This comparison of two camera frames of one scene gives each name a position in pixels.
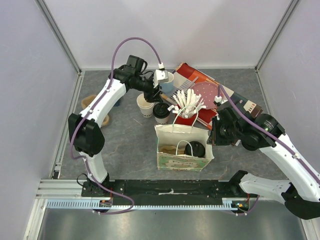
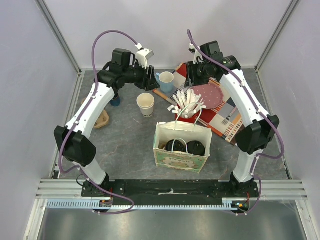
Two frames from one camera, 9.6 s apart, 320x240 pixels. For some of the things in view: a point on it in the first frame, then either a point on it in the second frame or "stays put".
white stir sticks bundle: x=187 y=105 stays put
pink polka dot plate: x=208 y=91 stays put
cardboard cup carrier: x=172 y=150 to x=162 y=145
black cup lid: x=160 y=110 to x=179 y=146
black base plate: x=162 y=189 stays put
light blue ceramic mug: x=167 y=86 stays put
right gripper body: x=217 y=133 to x=191 y=78
